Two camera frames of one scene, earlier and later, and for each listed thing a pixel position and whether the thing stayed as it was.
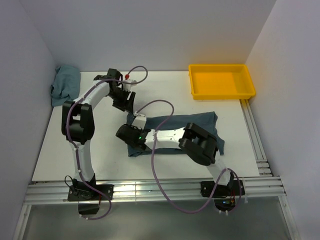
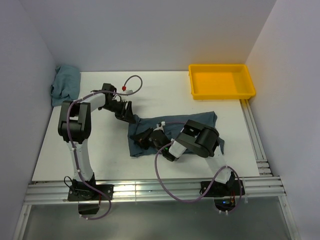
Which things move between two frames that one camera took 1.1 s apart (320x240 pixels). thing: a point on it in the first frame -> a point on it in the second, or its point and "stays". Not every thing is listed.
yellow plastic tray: x=221 y=81 stays
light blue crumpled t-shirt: x=66 y=85 stays
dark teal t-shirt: x=208 y=121 stays
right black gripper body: x=134 y=128 -> x=145 y=141
